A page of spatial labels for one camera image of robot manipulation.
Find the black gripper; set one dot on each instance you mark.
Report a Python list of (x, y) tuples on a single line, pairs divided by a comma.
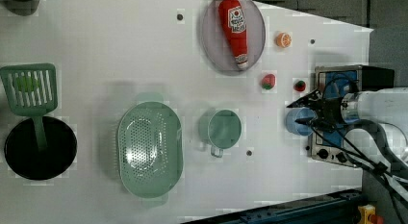
[(328, 111)]

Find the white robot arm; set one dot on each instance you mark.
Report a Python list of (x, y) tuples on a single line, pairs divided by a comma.
[(370, 128)]

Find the toy toaster oven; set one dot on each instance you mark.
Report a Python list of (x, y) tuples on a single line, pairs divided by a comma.
[(335, 83)]

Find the small toy strawberry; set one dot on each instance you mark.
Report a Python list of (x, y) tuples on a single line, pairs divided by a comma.
[(300, 86)]

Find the toy orange half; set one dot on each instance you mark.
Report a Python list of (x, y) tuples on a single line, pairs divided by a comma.
[(283, 40)]

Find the yellow red box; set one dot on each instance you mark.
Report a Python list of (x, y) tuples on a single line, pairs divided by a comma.
[(369, 215)]

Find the grey round plate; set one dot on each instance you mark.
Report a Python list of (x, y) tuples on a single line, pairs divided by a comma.
[(216, 45)]

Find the red plush ketchup bottle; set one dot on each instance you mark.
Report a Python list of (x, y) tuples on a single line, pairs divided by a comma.
[(233, 24)]

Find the green oval colander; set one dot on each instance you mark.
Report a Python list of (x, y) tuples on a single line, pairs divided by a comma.
[(150, 147)]

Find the green slotted spatula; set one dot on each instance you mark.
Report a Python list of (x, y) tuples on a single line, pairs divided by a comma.
[(35, 104)]

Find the small green toy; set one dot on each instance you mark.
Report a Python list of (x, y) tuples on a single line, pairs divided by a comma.
[(26, 84)]

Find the black frying pan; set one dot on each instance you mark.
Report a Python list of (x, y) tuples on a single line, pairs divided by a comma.
[(26, 160)]

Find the black cup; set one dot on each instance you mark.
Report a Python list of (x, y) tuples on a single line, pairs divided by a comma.
[(22, 7)]

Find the green mug with handle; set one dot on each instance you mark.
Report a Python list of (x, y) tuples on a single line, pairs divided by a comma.
[(221, 129)]

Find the blue metal frame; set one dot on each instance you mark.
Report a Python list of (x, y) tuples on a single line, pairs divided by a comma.
[(332, 208)]

